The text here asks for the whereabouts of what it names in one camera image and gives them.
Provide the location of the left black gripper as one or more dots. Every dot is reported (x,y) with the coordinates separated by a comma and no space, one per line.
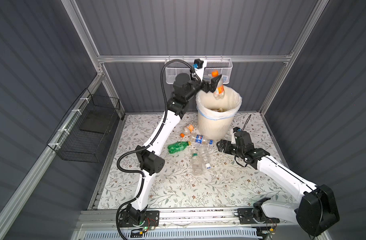
(209,86)

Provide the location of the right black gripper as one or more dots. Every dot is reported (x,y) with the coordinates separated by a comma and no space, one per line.
(221,146)

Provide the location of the clear bottle orange label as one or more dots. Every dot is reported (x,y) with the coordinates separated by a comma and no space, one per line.
(220,93)

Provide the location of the clear bottle white cap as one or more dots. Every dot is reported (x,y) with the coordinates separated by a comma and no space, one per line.
(204,153)

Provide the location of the clear bottle green cap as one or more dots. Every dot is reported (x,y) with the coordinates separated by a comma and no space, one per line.
(197,166)

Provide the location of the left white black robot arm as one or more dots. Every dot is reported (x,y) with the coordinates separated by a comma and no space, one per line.
(185,88)

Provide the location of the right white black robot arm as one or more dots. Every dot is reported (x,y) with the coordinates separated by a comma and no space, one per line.
(315,209)

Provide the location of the Pepsi bottle near bin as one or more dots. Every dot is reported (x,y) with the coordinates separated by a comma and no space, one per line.
(201,140)

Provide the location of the white ribbed trash bin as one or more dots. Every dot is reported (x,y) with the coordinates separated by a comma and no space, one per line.
(215,125)

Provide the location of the items in white basket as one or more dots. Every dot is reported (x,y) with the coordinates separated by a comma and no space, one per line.
(226,79)

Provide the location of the small bottle orange cap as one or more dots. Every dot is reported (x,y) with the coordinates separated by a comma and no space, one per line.
(187,130)

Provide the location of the white wire wall basket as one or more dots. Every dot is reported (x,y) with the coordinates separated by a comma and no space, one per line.
(222,66)

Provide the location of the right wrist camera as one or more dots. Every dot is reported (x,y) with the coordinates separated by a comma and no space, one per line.
(233,132)

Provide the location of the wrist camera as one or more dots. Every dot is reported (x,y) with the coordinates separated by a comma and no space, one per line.
(233,132)
(199,67)

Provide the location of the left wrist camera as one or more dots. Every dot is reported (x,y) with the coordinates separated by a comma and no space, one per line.
(199,67)

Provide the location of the aluminium front rail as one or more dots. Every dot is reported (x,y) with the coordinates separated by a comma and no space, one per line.
(183,218)

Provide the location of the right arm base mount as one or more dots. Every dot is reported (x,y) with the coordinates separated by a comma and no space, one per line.
(254,216)

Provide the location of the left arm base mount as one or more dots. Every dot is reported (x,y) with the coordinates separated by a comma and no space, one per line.
(128,219)

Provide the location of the black wire wall basket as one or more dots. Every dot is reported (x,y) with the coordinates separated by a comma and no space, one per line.
(86,134)

